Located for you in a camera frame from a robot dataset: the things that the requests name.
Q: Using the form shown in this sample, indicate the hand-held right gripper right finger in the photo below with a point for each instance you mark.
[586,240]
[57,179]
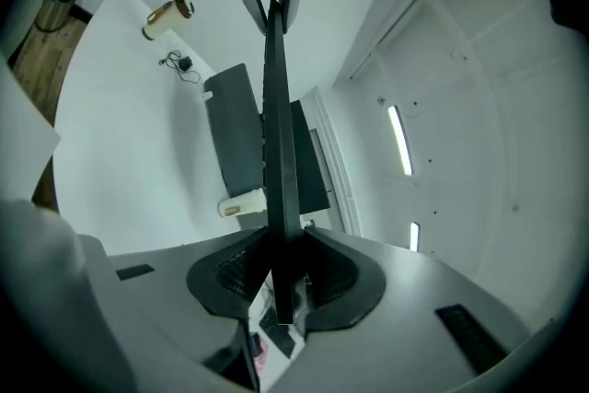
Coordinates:
[405,313]

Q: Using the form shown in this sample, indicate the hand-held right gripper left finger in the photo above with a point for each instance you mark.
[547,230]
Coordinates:
[193,285]

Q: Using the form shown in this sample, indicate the black keyboard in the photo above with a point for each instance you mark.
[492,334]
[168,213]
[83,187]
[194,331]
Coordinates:
[280,152]
[278,336]

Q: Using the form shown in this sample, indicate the long ceiling light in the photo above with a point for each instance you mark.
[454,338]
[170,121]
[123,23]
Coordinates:
[400,140]
[414,237]

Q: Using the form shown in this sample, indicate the pink patterned box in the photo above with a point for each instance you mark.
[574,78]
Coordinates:
[261,359]

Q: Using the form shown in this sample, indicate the cream tumbler brown lid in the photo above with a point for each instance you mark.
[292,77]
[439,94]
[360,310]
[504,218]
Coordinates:
[168,20]

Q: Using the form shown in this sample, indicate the dark grey desk divider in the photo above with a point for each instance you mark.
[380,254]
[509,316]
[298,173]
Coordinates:
[234,129]

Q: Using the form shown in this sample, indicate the black desk divider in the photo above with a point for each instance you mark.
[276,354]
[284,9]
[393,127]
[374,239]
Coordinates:
[310,161]

